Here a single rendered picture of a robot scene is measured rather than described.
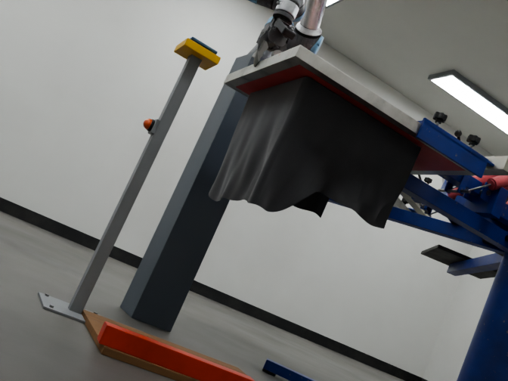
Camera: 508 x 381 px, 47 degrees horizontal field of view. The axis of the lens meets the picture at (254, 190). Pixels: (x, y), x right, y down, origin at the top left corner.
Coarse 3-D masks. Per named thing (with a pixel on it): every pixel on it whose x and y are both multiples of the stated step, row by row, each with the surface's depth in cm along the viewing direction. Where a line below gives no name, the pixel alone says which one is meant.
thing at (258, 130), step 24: (264, 96) 203; (288, 96) 184; (240, 120) 214; (264, 120) 193; (288, 120) 177; (240, 144) 203; (264, 144) 187; (240, 168) 194; (264, 168) 175; (216, 192) 207; (240, 192) 188
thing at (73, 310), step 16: (176, 48) 200; (192, 48) 192; (192, 64) 197; (208, 64) 200; (192, 80) 197; (176, 96) 195; (176, 112) 195; (160, 128) 193; (160, 144) 194; (144, 160) 192; (144, 176) 192; (128, 192) 190; (128, 208) 190; (112, 224) 188; (112, 240) 188; (96, 256) 186; (96, 272) 186; (80, 288) 185; (48, 304) 178; (64, 304) 190; (80, 304) 185; (80, 320) 176
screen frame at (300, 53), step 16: (304, 48) 170; (272, 64) 183; (288, 64) 177; (304, 64) 172; (320, 64) 172; (240, 80) 210; (336, 80) 174; (352, 80) 176; (352, 96) 179; (368, 96) 179; (384, 112) 181; (400, 112) 184; (400, 128) 188; (416, 128) 186
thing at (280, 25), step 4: (280, 20) 196; (276, 24) 197; (280, 24) 194; (284, 24) 193; (288, 24) 199; (280, 28) 192; (284, 28) 189; (288, 28) 190; (280, 32) 191; (284, 32) 190; (288, 32) 190; (292, 32) 190; (284, 36) 192; (288, 36) 191; (292, 36) 191
